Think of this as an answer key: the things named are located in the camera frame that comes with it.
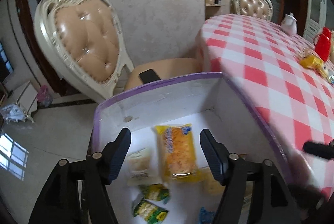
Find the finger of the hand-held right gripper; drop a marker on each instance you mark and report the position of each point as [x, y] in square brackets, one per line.
[308, 200]
[318, 149]

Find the white glass-door cabinet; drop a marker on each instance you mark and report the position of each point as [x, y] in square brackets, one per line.
[314, 5]

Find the black phone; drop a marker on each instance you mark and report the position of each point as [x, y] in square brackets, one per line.
[149, 76]

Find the flat yellow snack packet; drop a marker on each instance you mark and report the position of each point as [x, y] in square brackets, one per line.
[310, 61]

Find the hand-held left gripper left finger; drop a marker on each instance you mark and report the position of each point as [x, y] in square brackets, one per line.
[120, 156]

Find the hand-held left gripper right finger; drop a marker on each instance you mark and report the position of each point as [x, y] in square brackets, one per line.
[214, 158]

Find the pink waste bin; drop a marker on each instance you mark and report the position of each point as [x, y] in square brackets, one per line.
[44, 96]

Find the red jug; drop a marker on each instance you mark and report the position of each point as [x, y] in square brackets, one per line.
[323, 44]

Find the large yellow bread packet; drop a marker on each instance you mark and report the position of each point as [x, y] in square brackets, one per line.
[177, 151]

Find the blue clear snack packet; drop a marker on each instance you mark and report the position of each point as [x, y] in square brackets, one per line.
[327, 74]

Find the pink checked tablecloth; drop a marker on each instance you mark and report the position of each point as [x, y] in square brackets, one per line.
[261, 62]

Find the black television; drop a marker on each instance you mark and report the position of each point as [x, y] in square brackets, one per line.
[5, 62]

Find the white television stand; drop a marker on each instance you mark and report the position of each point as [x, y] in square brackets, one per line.
[24, 98]

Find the white bread packet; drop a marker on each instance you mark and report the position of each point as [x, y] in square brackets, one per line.
[139, 164]

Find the white teapot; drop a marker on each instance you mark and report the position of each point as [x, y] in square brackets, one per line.
[289, 25]

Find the white box with purple rim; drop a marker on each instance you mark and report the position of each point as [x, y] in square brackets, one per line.
[182, 98]

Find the green yellow candy packet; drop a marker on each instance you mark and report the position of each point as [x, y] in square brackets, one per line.
[150, 211]
[155, 192]

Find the beige tufted dining chair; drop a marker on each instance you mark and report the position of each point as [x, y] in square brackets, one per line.
[86, 39]
[251, 6]

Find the blue white snack packet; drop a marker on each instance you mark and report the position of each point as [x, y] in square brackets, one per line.
[206, 216]

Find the clear plastic bag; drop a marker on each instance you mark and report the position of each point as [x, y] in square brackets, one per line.
[11, 113]

